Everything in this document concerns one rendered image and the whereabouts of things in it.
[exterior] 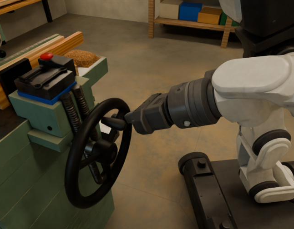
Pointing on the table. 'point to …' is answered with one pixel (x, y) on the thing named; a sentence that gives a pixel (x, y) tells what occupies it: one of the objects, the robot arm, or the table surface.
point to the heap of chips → (82, 57)
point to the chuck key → (32, 74)
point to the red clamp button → (46, 56)
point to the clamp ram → (12, 75)
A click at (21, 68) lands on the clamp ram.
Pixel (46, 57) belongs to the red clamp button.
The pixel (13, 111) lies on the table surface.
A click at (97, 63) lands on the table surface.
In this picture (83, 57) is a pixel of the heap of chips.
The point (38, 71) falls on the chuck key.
